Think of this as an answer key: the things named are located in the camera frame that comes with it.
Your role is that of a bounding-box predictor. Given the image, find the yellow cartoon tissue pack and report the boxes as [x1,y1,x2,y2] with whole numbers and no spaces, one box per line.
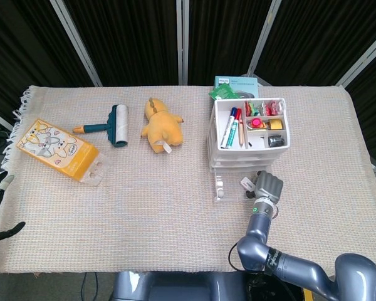
[16,117,112,189]

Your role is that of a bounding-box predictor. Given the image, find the teal lint roller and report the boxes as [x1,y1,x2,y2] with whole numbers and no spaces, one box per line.
[71,103,129,148]

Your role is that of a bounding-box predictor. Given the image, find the black grey right robot hand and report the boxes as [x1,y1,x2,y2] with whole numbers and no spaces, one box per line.
[246,171,285,201]

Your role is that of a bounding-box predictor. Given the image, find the teal product box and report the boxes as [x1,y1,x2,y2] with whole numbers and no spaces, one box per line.
[213,75,260,100]

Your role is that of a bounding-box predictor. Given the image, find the red capped green marker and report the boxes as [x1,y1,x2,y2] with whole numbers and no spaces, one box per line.
[226,108,243,149]

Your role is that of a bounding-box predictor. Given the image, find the yellow plush toy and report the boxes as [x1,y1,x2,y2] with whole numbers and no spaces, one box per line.
[140,97,185,155]

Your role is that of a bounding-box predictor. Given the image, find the white plastic drawer organizer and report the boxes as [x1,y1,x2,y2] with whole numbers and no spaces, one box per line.
[207,97,291,172]

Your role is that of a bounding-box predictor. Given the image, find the green packet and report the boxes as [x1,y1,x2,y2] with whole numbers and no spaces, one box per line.
[208,83,236,102]

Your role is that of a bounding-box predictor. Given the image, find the blue capped white marker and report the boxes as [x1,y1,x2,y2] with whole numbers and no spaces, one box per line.
[220,107,238,149]

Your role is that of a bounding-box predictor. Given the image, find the red wrapped candies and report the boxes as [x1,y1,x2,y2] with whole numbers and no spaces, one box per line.
[262,99,285,116]

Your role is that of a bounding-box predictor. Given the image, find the clear bottom drawer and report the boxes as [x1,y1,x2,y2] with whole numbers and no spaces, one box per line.
[211,167,270,203]

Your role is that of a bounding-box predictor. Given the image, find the red green clips pack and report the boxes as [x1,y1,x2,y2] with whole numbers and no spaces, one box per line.
[244,100,261,116]

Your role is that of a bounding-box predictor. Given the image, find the pink round keychain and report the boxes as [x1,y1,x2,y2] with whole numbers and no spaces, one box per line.
[246,117,267,130]

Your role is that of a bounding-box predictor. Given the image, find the clear drawer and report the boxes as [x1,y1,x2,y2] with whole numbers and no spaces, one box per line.
[211,167,270,203]
[211,152,288,160]
[210,157,283,166]

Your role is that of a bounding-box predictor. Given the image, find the beige woven tablecloth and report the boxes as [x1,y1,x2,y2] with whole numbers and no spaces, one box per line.
[0,84,376,278]

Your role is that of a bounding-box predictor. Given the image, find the black binder clips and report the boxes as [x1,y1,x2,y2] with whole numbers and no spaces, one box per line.
[267,134,285,147]

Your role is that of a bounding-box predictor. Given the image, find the clear middle drawer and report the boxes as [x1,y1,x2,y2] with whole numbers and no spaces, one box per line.
[210,157,283,166]

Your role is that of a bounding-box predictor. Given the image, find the black floor cable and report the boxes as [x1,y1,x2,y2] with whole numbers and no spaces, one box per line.
[80,272,98,301]

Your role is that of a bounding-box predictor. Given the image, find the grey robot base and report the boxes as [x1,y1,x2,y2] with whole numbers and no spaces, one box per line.
[112,271,248,301]

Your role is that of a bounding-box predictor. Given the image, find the clear top drawer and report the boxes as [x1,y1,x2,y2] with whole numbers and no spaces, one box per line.
[211,152,288,160]

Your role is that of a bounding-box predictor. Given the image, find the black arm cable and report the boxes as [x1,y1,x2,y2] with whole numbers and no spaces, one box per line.
[227,243,243,272]

